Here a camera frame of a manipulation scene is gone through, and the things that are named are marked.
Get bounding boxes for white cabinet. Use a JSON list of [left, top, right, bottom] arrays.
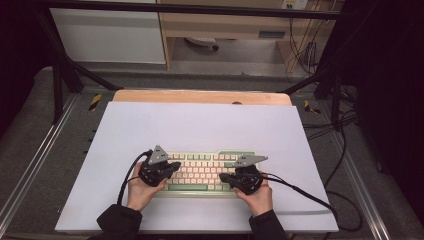
[[49, 0, 167, 65]]

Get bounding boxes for person's right hand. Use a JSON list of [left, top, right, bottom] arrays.
[[233, 174, 274, 218]]

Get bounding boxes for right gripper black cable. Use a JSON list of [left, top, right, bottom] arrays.
[[261, 172, 364, 233]]

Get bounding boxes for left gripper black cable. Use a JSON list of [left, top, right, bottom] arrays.
[[116, 149, 154, 206]]

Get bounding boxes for person's left hand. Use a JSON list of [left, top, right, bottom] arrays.
[[127, 162, 168, 213]]

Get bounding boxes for hanging cable bundle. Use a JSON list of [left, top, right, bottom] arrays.
[[288, 16, 322, 77]]

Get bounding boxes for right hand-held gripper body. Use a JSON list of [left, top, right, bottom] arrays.
[[232, 155, 269, 196]]

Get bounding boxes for dark curtain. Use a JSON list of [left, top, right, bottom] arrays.
[[0, 0, 56, 134], [343, 0, 424, 228]]

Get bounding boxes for white power outlet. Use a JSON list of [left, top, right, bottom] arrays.
[[281, 0, 309, 11]]

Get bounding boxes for wooden desk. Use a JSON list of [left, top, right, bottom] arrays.
[[156, 0, 344, 74]]

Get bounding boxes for black floor cables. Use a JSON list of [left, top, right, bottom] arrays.
[[301, 109, 360, 188]]

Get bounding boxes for black metal crossbar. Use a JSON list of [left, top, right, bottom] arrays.
[[43, 0, 344, 21]]

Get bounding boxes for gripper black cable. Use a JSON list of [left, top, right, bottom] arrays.
[[261, 172, 364, 233], [116, 149, 154, 206]]

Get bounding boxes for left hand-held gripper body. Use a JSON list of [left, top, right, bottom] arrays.
[[138, 144, 174, 188]]

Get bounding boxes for green and cream keyboard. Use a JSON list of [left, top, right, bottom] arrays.
[[153, 149, 258, 199]]

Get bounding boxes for metal floor rail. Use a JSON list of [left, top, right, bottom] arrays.
[[328, 129, 392, 240], [0, 94, 78, 228]]

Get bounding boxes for office chair base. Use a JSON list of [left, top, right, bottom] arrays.
[[184, 36, 220, 52]]

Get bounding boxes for yellow black hazard tape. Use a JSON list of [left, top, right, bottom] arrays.
[[303, 99, 321, 115], [88, 93, 103, 112]]

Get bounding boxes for black metal stand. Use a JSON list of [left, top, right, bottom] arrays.
[[281, 59, 355, 132], [33, 9, 124, 125]]

